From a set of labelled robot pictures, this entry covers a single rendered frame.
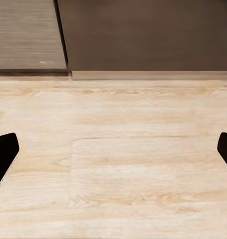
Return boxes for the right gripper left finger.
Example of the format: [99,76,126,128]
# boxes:
[0,132,19,181]

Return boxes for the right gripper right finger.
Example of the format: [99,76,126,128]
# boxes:
[217,132,227,164]

